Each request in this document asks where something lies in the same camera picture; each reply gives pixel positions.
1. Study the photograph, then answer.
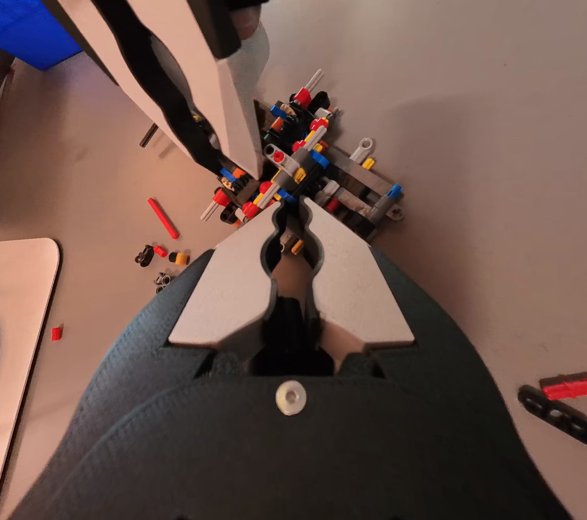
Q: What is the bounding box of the large blue plastic bin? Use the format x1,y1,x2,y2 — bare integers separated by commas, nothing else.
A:
0,0,82,71

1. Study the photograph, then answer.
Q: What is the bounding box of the red and black lego pin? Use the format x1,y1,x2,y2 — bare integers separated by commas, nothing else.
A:
539,372,587,401

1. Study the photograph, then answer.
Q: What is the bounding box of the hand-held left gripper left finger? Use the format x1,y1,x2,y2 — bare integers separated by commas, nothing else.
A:
168,200,286,352

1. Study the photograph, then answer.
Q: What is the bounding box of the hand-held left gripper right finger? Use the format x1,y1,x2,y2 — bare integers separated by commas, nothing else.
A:
299,196,415,353

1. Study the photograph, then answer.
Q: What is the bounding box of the long red lego axle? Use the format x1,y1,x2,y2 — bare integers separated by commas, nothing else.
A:
147,198,180,240

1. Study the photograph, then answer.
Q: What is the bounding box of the multicoloured lego technic model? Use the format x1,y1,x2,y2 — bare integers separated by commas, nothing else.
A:
140,68,405,255

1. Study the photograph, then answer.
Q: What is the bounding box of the black lego beam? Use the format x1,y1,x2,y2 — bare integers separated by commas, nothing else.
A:
517,385,587,445

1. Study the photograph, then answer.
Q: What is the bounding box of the person's right hand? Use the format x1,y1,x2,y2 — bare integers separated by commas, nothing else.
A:
231,6,263,41

